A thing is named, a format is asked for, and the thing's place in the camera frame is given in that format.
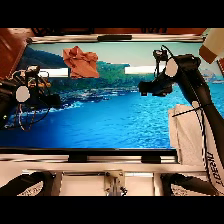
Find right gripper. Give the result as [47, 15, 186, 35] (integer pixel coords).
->
[137, 75, 175, 98]

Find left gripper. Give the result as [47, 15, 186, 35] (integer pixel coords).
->
[39, 93, 63, 109]

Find orange garment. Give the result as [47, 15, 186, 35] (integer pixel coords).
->
[62, 45, 101, 80]

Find white garment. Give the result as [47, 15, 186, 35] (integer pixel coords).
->
[167, 103, 207, 167]

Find black cable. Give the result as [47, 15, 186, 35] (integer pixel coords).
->
[17, 101, 52, 132]

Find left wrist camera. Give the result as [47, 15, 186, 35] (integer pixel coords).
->
[25, 65, 42, 88]

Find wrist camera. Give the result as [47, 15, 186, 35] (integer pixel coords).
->
[25, 65, 42, 88]
[152, 48, 170, 63]

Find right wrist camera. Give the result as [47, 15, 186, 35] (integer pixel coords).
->
[152, 48, 170, 63]

